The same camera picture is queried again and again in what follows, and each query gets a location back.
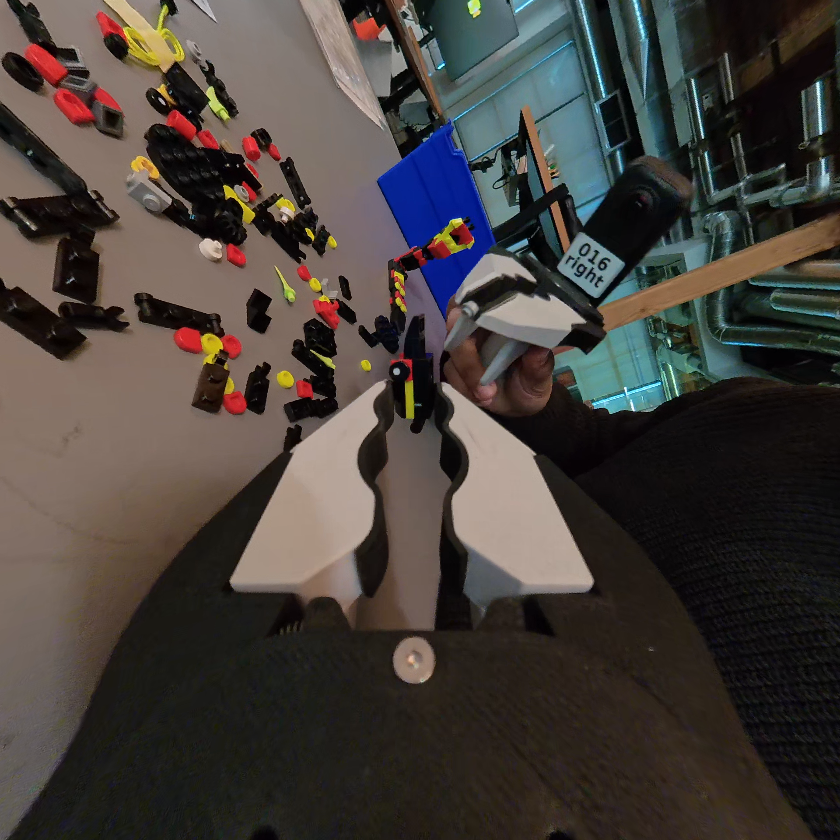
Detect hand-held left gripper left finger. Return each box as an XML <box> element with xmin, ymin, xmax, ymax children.
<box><xmin>228</xmin><ymin>379</ymin><xmax>395</xmax><ymax>631</ymax></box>

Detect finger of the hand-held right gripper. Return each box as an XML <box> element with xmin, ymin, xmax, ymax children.
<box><xmin>467</xmin><ymin>287</ymin><xmax>589</xmax><ymax>350</ymax></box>
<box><xmin>456</xmin><ymin>252</ymin><xmax>546</xmax><ymax>299</ymax></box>

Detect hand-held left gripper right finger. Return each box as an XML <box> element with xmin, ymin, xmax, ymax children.
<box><xmin>434</xmin><ymin>382</ymin><xmax>595</xmax><ymax>631</ymax></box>

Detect small black red lego assembly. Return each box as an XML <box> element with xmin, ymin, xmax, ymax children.
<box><xmin>388</xmin><ymin>315</ymin><xmax>435</xmax><ymax>434</ymax></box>

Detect person's right forearm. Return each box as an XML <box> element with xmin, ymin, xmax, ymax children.
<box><xmin>499</xmin><ymin>377</ymin><xmax>840</xmax><ymax>500</ymax></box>

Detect long red yellow lego assembly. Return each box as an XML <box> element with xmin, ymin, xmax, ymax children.
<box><xmin>387</xmin><ymin>218</ymin><xmax>476</xmax><ymax>336</ymax></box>

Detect black round lego plate assembly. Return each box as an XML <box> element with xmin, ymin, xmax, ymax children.
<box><xmin>357</xmin><ymin>315</ymin><xmax>401</xmax><ymax>355</ymax></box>

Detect pile of loose lego pieces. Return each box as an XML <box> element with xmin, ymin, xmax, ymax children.
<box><xmin>0</xmin><ymin>0</ymin><xmax>375</xmax><ymax>454</ymax></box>

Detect person's right hand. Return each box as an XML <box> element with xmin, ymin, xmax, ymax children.
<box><xmin>443</xmin><ymin>295</ymin><xmax>559</xmax><ymax>417</ymax></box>

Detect wooden edged desk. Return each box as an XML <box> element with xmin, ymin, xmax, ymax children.
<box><xmin>492</xmin><ymin>108</ymin><xmax>573</xmax><ymax>253</ymax></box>

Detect blue plastic bin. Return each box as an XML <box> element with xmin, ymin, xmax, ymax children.
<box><xmin>377</xmin><ymin>121</ymin><xmax>494</xmax><ymax>319</ymax></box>

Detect wooden beam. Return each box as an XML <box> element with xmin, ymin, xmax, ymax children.
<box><xmin>600</xmin><ymin>213</ymin><xmax>840</xmax><ymax>332</ymax></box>

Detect metal pipes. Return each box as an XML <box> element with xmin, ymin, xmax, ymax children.
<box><xmin>682</xmin><ymin>52</ymin><xmax>840</xmax><ymax>358</ymax></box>

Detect dark monitor with yellow sticker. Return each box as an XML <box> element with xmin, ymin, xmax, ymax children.
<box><xmin>427</xmin><ymin>0</ymin><xmax>519</xmax><ymax>83</ymax></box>

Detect person's dark sweater torso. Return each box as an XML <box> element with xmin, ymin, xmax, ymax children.
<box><xmin>577</xmin><ymin>420</ymin><xmax>840</xmax><ymax>840</ymax></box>

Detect printed paper sheet in plastic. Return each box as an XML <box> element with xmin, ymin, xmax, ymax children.
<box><xmin>298</xmin><ymin>0</ymin><xmax>388</xmax><ymax>129</ymax></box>

